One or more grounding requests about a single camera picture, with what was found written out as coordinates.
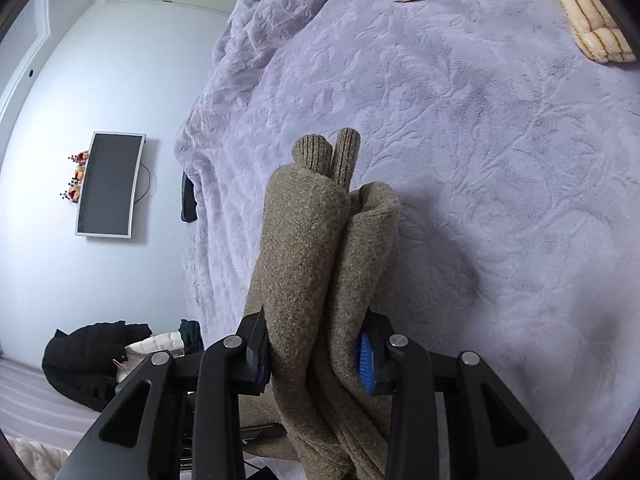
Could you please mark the small figurines by television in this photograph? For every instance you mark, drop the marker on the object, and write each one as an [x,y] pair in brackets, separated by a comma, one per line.
[77,175]

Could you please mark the dark folded cloth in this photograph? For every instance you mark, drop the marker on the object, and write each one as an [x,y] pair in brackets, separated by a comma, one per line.
[191,335]

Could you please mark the white quilted jacket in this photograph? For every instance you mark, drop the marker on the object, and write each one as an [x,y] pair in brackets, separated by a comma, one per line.
[157,345]

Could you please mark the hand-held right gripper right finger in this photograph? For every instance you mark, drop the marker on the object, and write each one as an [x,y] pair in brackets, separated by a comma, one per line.
[367,360]

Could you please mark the brown knitted sweater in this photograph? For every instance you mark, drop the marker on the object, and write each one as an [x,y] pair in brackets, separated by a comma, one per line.
[300,260]

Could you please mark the black bedside object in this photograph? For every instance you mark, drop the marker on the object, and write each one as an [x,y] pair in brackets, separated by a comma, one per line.
[189,200]

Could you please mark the lavender embossed plush blanket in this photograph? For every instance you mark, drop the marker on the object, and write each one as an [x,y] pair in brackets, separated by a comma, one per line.
[475,185]

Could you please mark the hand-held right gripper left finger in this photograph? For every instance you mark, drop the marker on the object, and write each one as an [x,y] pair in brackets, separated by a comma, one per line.
[260,360]

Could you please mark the white door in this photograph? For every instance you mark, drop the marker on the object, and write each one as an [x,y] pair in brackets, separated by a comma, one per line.
[27,50]

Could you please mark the black jacket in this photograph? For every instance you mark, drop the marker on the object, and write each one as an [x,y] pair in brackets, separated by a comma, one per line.
[85,355]

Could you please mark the wall-mounted flat television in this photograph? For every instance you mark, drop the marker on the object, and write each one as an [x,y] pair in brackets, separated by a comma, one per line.
[107,185]

